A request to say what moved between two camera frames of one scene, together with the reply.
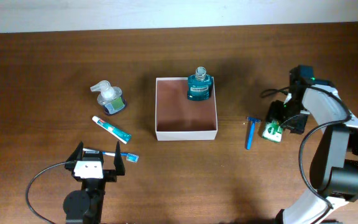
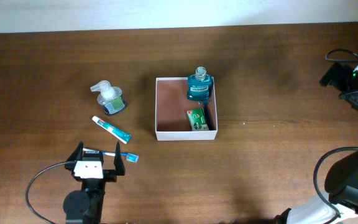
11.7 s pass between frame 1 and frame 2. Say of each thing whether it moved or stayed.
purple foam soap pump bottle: stayed
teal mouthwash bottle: stayed
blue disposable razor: moved
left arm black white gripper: stayed
